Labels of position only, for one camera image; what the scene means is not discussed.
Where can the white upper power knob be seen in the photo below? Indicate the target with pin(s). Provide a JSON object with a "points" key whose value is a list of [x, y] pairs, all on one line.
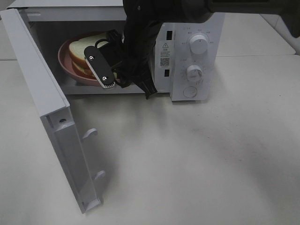
{"points": [[198, 44]]}

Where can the white warning label sticker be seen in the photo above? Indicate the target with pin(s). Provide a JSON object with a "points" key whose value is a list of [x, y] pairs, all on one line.
{"points": [[164, 53]]}

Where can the round door release button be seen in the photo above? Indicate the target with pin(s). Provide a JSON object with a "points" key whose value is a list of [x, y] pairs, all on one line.
{"points": [[190, 92]]}

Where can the white microwave door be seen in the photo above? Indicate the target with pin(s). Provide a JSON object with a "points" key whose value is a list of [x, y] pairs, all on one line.
{"points": [[54, 110]]}

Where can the white lower timer knob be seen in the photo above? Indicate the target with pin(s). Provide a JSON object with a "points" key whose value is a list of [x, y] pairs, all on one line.
{"points": [[194, 73]]}

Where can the white microwave oven body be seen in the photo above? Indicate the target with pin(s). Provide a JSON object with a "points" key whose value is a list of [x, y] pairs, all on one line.
{"points": [[52, 23]]}

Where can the pink round plate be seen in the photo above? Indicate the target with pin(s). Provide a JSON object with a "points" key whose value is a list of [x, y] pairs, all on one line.
{"points": [[66, 61]]}

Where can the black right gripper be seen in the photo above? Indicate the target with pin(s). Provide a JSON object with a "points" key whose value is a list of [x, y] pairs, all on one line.
{"points": [[128, 54]]}

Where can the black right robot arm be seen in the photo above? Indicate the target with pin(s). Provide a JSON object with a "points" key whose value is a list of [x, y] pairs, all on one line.
{"points": [[145, 18]]}

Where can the white bread top slice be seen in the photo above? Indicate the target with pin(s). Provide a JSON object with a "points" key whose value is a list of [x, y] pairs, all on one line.
{"points": [[77, 48]]}

